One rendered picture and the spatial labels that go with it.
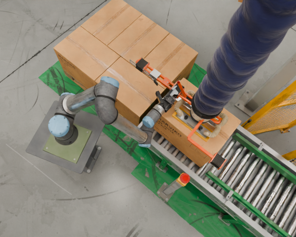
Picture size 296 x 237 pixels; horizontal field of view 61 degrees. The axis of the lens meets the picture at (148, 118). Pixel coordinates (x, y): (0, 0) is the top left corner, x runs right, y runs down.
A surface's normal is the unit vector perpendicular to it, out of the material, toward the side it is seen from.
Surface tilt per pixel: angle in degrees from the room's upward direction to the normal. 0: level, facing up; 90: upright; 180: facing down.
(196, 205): 0
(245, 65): 74
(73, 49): 0
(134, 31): 0
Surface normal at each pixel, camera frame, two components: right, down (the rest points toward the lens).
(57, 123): 0.07, -0.22
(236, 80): 0.00, 0.85
